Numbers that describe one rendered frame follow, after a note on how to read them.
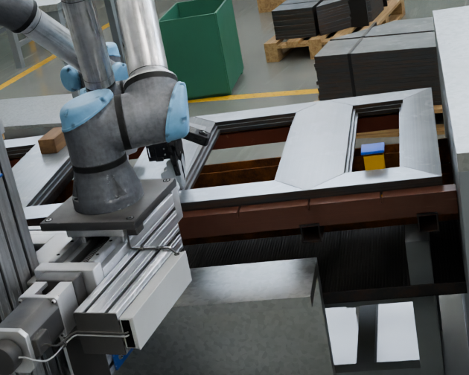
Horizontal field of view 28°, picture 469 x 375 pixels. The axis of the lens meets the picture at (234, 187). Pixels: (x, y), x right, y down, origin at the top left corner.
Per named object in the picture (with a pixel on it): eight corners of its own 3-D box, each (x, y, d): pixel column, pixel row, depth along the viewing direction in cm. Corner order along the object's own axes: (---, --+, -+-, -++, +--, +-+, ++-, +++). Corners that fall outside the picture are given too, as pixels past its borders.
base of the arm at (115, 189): (125, 213, 190) (115, 169, 187) (61, 215, 196) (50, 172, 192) (154, 184, 203) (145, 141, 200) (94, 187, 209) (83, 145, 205)
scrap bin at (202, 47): (184, 79, 703) (169, 3, 682) (244, 71, 693) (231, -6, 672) (166, 104, 647) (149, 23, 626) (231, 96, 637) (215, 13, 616)
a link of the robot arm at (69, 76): (79, 67, 253) (109, 55, 260) (54, 65, 261) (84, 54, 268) (85, 94, 256) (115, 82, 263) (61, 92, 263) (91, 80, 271)
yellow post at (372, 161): (372, 215, 254) (363, 149, 247) (391, 213, 253) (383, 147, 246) (372, 223, 249) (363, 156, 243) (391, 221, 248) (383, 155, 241)
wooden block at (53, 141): (56, 141, 313) (53, 127, 312) (72, 140, 312) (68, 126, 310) (41, 154, 303) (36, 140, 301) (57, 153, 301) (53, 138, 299)
